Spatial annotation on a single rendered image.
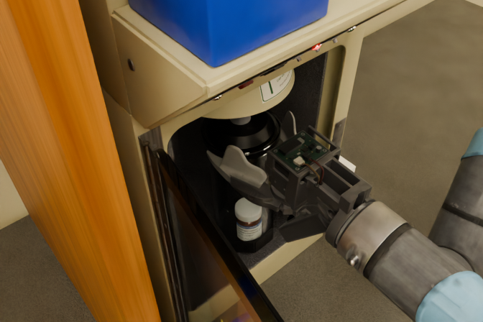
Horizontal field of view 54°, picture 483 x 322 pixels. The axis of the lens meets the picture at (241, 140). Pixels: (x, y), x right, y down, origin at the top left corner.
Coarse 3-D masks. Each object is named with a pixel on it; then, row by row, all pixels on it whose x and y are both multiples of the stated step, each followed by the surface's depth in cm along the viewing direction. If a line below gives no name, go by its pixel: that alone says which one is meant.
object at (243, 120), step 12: (216, 120) 62; (228, 120) 62; (240, 120) 61; (252, 120) 62; (264, 120) 62; (216, 132) 61; (228, 132) 61; (240, 132) 61; (252, 132) 60; (264, 132) 61; (228, 144) 60; (240, 144) 60; (252, 144) 60
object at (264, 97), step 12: (288, 72) 57; (264, 84) 54; (276, 84) 55; (288, 84) 57; (240, 96) 53; (252, 96) 54; (264, 96) 54; (276, 96) 55; (228, 108) 53; (240, 108) 54; (252, 108) 54; (264, 108) 55
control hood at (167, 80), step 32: (352, 0) 34; (384, 0) 35; (128, 32) 32; (160, 32) 31; (320, 32) 31; (128, 64) 34; (160, 64) 30; (192, 64) 28; (224, 64) 28; (256, 64) 29; (128, 96) 38; (160, 96) 33; (192, 96) 29
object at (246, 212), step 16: (272, 112) 66; (208, 144) 61; (256, 160) 62; (224, 192) 67; (224, 208) 70; (240, 208) 68; (256, 208) 69; (224, 224) 72; (240, 224) 71; (256, 224) 71; (240, 240) 73
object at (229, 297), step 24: (168, 168) 38; (168, 192) 41; (168, 216) 45; (192, 216) 36; (192, 240) 39; (216, 240) 33; (192, 264) 43; (216, 264) 34; (192, 288) 48; (216, 288) 37; (240, 288) 31; (192, 312) 53; (216, 312) 41; (240, 312) 33; (264, 312) 30
